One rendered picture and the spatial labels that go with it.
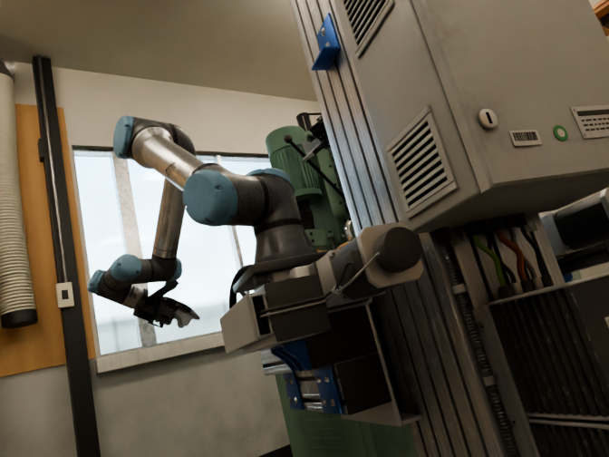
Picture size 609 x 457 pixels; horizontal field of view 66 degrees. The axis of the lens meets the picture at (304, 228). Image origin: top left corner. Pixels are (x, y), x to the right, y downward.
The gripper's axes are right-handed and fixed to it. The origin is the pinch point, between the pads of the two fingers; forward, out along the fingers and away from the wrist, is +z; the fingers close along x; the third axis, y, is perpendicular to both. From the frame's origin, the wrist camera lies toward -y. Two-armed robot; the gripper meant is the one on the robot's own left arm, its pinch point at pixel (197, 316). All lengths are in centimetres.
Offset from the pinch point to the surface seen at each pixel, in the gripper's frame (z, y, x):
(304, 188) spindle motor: 19, -58, 19
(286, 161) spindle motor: 11, -67, 16
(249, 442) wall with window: 103, 15, -122
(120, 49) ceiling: -65, -179, -99
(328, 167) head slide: 29, -75, 18
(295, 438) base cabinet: 53, 26, -6
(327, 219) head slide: 36, -53, 14
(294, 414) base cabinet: 49, 19, -3
